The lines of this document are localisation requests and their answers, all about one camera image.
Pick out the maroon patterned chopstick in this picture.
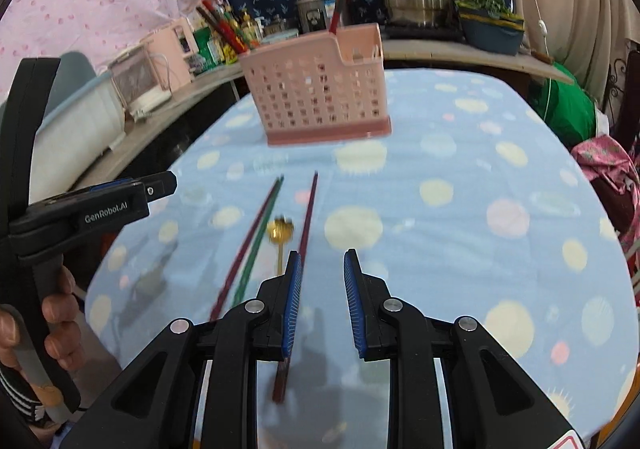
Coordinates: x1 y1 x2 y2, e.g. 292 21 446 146
271 171 320 404
209 178 282 323
198 3 248 54
195 5 247 55

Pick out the wooden shelf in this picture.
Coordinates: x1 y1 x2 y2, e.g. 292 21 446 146
70 36 576 195

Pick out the blue planter with greens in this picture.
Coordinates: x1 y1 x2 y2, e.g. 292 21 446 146
456 0 527 56

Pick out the green bag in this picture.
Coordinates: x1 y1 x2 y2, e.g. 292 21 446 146
527 73 602 151

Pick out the dark wooden chair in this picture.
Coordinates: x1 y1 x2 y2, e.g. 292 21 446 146
602 40 640 152

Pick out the gold flower spoon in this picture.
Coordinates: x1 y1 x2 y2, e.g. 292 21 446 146
267 216 297 276

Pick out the pink kitchen appliance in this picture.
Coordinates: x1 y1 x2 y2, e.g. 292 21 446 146
141 19 199 81

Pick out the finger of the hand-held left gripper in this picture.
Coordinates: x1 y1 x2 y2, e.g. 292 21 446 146
89 170 179 203

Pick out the pink floral cloth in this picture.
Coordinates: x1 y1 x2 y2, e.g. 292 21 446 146
570 133 640 242

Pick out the white clear-window appliance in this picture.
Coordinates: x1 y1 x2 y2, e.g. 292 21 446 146
107 42 174 123

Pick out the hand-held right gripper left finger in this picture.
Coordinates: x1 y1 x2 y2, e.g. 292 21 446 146
60 250 304 449

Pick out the person's left hand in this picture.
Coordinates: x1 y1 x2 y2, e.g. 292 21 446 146
0 265 87 373

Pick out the pink perforated utensil basket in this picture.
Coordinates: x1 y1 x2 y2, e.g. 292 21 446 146
238 23 392 147

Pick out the silver rice cooker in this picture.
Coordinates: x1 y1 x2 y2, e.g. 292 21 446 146
295 0 352 36

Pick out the glass food container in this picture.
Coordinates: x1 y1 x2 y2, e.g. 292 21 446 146
262 26 302 42

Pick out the blue dotted tablecloth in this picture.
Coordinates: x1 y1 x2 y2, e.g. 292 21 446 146
87 68 640 449

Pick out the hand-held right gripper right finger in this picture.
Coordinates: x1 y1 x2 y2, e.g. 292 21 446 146
343 248 577 449

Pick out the red patterned chopstick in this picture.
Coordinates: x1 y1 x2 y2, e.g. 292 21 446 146
327 0 349 33
201 0 251 53

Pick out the yellow label bottle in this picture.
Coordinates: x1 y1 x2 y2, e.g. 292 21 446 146
240 12 262 50

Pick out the white bin blue rim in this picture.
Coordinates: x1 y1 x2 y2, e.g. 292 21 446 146
32 50 127 181

